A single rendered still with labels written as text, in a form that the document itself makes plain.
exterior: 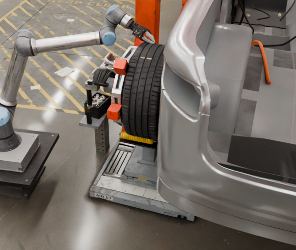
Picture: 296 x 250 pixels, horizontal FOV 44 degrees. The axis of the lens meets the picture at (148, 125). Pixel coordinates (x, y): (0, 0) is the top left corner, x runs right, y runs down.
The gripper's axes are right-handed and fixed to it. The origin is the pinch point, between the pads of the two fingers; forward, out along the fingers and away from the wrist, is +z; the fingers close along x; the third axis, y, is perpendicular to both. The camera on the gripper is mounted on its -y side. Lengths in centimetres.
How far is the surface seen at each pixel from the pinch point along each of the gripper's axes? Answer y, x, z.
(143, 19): -33.4, 3.2, -22.0
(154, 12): -31.1, 12.3, -17.8
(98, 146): -45, -112, 5
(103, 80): 24.0, -35.8, -8.8
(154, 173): -8, -81, 57
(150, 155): -15, -75, 46
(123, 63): 29.8, -16.9, -2.2
